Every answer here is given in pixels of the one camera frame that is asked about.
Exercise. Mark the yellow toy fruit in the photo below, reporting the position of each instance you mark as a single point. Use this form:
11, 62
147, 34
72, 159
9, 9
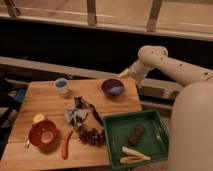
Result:
38, 117

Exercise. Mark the dark grape bunch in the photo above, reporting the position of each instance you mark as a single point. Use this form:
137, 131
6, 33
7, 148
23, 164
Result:
92, 137

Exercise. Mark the wooden cutting board table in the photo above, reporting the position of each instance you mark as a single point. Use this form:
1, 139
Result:
42, 97

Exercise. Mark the purple bowl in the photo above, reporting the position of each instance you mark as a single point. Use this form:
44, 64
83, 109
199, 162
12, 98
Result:
112, 87

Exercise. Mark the blue grey crumpled toy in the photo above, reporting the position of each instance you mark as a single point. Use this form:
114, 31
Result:
75, 117

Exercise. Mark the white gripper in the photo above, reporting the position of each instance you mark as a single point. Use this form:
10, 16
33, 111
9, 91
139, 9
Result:
137, 71

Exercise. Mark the green plastic tray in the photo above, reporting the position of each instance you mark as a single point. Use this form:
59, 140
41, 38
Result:
153, 143

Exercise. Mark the black handled tool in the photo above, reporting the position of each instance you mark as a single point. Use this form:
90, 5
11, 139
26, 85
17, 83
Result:
81, 103

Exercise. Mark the red bowl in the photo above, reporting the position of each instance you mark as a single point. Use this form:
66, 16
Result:
42, 133

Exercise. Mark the white cup blue inside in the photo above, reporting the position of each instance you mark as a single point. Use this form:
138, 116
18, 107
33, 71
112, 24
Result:
61, 85

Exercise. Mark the red sausage toy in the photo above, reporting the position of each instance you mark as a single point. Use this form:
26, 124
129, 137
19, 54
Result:
65, 143

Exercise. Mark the dark brown eraser block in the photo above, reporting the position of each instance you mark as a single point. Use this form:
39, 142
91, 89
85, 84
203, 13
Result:
136, 134

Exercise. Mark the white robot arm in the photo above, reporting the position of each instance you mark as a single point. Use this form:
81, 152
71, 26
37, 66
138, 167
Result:
191, 124

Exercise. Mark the metal spoon handle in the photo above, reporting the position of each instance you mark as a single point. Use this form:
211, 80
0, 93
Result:
27, 144

